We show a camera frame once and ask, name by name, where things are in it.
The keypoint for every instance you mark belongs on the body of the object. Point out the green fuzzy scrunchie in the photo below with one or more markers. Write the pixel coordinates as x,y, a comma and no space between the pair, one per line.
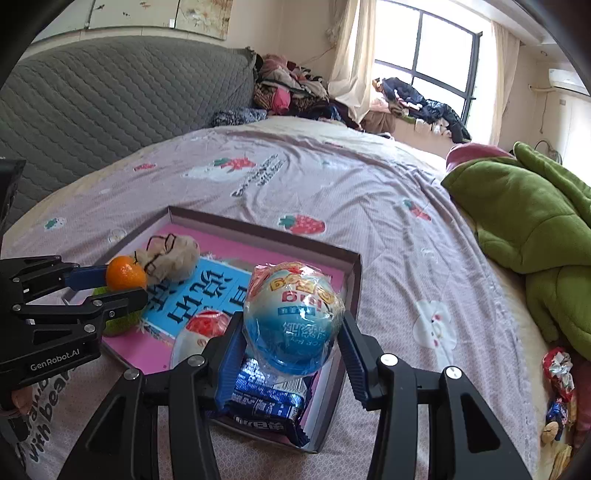
120,324

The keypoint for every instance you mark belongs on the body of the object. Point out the pink cardboard box lid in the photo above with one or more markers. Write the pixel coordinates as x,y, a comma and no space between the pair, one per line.
277,233

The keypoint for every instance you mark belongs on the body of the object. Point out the red silver snack packet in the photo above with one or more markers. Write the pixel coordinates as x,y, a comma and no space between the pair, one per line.
558,369

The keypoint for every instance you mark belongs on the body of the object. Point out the green fleece blanket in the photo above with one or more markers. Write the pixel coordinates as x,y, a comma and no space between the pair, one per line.
531,217

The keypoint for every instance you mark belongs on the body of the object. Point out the pink and blue book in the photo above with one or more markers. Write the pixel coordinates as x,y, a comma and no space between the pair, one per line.
194,295

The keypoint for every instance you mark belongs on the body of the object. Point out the beige scrunchie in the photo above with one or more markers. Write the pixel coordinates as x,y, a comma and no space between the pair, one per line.
180,256

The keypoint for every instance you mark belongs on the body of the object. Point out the plastic-wrapped toy egg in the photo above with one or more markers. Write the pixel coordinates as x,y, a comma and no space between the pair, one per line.
203,332
291,323

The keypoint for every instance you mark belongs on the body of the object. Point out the pink pillow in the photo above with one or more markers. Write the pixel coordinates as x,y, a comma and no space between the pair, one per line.
471,154

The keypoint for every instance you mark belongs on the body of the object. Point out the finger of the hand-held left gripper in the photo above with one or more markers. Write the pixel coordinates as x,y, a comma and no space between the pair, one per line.
87,278
115,302

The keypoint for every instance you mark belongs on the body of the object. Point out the white air conditioner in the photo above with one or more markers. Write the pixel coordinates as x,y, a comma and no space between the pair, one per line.
568,81

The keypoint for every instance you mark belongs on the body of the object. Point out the blue cookie packet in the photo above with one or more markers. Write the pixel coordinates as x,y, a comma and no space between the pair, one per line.
263,406

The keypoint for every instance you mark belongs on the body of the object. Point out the window with dark frame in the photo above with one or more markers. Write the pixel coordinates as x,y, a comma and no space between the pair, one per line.
443,46

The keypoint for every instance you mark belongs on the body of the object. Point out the dark patterned cloth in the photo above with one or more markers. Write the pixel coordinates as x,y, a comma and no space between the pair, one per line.
235,117

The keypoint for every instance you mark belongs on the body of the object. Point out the mandarin orange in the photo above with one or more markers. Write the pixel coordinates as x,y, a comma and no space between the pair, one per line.
124,274

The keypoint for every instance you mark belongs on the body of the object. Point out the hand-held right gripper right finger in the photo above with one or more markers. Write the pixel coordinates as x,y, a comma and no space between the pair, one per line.
358,364

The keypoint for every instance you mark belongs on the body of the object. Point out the person's left hand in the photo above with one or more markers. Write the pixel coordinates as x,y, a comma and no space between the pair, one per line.
24,398

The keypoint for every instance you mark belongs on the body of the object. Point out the wall poster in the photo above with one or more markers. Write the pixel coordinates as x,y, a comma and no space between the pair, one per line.
198,14

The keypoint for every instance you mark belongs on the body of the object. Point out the cream curtain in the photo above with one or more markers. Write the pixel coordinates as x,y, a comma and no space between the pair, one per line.
503,83
351,55

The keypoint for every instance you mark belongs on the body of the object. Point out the strawberry printed lilac bedsheet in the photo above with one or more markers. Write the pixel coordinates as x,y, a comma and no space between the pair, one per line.
346,184

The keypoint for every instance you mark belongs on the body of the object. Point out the grey quilted headboard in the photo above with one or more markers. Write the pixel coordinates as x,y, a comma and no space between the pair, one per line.
92,106

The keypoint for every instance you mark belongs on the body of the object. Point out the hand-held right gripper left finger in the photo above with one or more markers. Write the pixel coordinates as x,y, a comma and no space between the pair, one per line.
231,364

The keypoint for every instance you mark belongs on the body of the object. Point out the pile of dark clothes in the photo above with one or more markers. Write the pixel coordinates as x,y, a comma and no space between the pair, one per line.
415,101

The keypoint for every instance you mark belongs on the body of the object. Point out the yellow snack packet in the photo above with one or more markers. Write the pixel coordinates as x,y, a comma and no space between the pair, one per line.
561,461

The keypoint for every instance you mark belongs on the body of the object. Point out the bed with cream sheet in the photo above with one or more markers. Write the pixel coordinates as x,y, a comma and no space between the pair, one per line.
512,300

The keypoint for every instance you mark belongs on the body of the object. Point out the brown cloth bundle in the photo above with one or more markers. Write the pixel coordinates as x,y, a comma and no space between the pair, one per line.
378,122

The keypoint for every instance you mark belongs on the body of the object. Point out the pile of colourful clothes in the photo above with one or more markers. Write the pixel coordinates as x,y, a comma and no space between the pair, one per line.
286,92

